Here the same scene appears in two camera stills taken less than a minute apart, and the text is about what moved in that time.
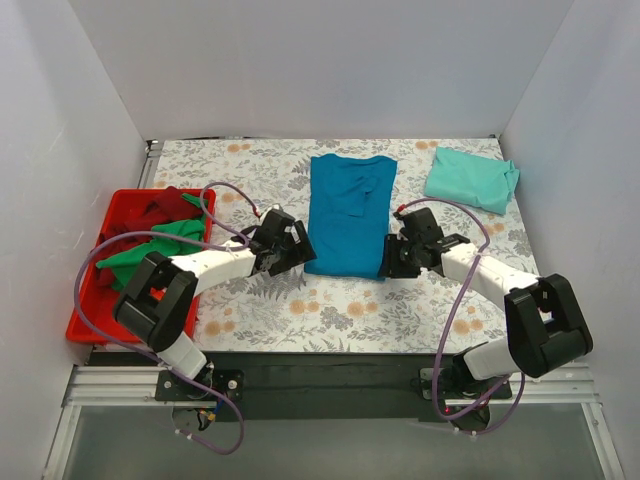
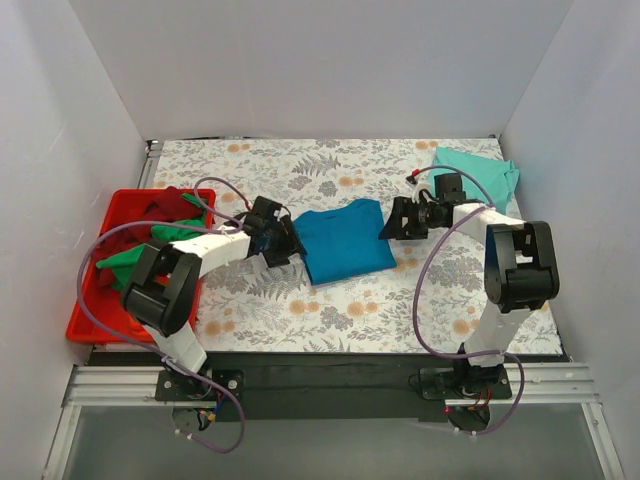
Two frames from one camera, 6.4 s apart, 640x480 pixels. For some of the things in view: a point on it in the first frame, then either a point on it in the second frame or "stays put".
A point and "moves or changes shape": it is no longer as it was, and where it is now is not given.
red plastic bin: [93, 316] stays put
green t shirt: [126, 266] stays put
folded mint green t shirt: [480, 182] stays put
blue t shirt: [348, 214] moves or changes shape
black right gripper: [393, 257] -> [410, 218]
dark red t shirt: [169, 205] stays put
